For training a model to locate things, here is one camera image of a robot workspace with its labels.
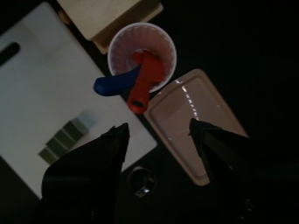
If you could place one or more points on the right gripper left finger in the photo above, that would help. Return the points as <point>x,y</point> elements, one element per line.
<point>85,175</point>

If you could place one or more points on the blue plastic utensil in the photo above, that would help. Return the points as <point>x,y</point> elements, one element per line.
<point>110,84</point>

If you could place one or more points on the small dark metal cup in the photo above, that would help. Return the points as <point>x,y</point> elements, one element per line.
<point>141,180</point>

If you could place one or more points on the dark green sushi roll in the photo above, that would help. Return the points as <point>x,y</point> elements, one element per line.
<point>64,138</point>

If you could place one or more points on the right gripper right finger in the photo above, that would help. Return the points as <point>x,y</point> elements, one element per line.
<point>240,180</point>

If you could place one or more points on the wooden block with slot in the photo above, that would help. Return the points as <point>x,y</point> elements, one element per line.
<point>100,14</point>

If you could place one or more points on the white cutting board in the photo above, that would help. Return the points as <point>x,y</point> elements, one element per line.
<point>46,87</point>

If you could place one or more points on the pink rectangular plate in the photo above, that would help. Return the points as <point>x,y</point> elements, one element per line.
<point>174,116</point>

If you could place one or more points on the red plastic cup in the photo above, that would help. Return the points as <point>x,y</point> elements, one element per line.
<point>124,43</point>

